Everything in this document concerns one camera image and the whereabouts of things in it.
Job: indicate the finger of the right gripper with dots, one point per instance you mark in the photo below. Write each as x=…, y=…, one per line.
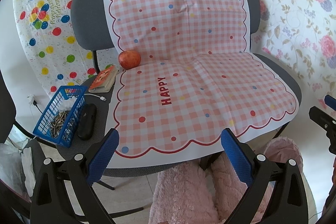
x=324, y=121
x=330, y=101

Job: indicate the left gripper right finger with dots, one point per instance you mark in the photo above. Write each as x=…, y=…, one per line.
x=239, y=154

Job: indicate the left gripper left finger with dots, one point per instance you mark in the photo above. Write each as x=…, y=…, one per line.
x=99, y=155

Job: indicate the black glasses case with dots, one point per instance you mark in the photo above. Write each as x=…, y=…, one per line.
x=87, y=121

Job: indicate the sunflower seeds pile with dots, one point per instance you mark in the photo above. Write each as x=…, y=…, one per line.
x=58, y=123

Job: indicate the blue plastic basket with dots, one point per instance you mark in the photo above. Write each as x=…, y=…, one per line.
x=66, y=98

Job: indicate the small orange book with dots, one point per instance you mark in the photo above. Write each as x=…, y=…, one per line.
x=104, y=80

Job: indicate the pink fluffy bin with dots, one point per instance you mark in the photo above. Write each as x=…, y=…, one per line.
x=187, y=194

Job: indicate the floral print backdrop sheet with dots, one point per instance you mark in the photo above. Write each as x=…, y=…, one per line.
x=301, y=35

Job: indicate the red apple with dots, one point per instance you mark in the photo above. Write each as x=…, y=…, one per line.
x=129, y=59

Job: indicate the pink gingham plastic cloth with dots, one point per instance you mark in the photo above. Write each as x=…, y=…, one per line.
x=197, y=76

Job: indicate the grey office chair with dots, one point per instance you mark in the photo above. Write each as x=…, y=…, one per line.
x=90, y=27

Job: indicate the white wall plug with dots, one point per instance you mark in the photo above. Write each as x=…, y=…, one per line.
x=32, y=100

